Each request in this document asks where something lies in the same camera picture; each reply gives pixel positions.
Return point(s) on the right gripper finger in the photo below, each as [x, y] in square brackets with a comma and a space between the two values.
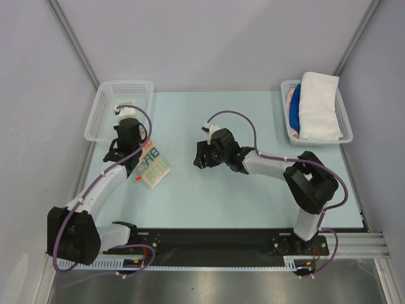
[216, 157]
[202, 159]

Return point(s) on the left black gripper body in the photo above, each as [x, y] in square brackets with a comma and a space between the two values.
[140, 141]

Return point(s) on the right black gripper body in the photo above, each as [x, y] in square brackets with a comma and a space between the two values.
[207, 152]

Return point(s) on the rabbit print towel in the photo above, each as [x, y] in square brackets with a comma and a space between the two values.
[152, 167]

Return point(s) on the white towel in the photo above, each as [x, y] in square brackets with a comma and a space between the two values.
[317, 117]

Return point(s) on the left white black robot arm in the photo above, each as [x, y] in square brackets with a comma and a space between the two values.
[72, 233]

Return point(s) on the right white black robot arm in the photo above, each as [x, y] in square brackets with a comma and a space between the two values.
[311, 186]

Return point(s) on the left white plastic basket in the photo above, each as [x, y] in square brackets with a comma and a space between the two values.
[114, 101]

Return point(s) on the white plastic basket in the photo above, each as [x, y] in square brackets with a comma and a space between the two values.
[114, 101]
[340, 111]

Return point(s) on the pink towel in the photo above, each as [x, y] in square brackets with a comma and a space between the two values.
[293, 132]

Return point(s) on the blue towel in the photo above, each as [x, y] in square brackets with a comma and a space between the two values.
[294, 109]

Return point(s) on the right white plastic basket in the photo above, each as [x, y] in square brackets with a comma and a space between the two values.
[340, 111]

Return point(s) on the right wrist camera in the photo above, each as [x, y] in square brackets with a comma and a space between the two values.
[210, 129]

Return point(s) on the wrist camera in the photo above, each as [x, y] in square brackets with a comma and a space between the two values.
[210, 129]
[124, 111]

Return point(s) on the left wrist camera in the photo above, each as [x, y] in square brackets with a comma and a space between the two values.
[124, 111]

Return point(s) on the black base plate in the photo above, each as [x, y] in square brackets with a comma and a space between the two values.
[246, 248]

